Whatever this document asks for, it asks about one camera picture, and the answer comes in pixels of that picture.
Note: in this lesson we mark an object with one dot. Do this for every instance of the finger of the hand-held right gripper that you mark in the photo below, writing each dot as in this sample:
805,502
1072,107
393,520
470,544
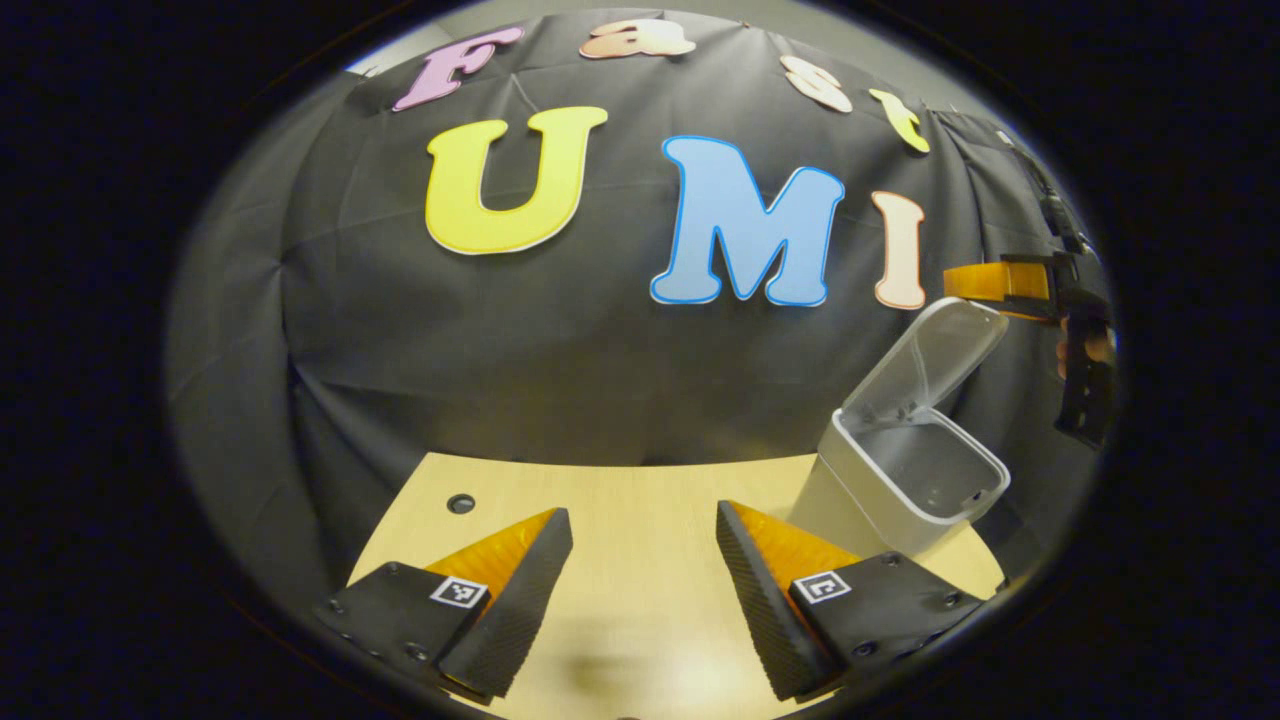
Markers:
1000,282

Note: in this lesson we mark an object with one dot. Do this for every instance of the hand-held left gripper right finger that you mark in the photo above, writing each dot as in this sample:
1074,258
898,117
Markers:
760,610

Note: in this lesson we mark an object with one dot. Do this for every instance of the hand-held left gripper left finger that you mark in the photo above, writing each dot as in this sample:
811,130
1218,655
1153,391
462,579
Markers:
520,610

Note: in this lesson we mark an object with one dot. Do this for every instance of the white desktop garbage bin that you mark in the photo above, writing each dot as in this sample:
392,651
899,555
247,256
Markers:
850,500

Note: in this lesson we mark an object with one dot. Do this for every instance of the light wooden desktop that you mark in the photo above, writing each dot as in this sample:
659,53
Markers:
640,610

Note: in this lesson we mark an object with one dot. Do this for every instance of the black backdrop cloth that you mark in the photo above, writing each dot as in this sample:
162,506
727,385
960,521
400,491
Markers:
450,380

